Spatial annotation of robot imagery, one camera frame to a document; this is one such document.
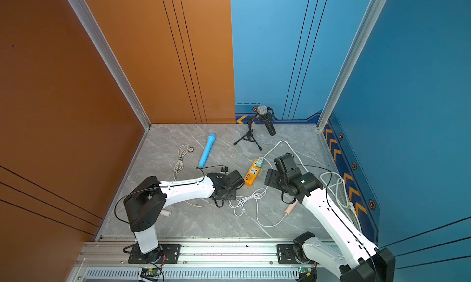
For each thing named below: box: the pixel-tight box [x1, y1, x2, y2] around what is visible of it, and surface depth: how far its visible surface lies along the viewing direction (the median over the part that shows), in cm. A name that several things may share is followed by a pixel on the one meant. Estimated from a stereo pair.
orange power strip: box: [244, 157, 264, 187], surface depth 96 cm
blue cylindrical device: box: [198, 133, 217, 168], surface depth 107 cm
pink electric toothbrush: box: [283, 199, 299, 216], surface depth 86 cm
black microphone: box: [256, 104, 276, 136], surface depth 96 cm
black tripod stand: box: [233, 117, 263, 151], surface depth 107 cm
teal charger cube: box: [256, 156, 264, 168], surface depth 96 cm
